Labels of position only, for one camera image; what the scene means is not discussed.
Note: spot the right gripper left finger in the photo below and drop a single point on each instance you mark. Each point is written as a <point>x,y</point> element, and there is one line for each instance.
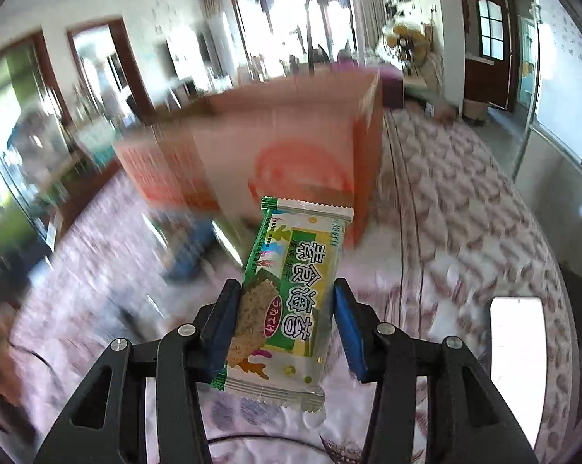
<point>104,420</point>

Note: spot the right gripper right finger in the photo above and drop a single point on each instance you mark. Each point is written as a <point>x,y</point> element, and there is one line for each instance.
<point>468,419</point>

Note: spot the green cracker snack packet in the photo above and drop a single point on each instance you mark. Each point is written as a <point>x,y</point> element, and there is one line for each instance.
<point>282,332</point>

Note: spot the white screen smartphone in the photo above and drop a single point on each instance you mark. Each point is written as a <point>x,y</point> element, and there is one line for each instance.
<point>518,358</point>

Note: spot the blue toy car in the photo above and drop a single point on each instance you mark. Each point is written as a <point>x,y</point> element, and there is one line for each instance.
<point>186,250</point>

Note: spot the printed cardboard box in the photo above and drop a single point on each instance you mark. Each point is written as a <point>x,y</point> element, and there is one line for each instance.
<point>315,138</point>

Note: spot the yellow standing fan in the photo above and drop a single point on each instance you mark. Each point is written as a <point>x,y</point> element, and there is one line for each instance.
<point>407,44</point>

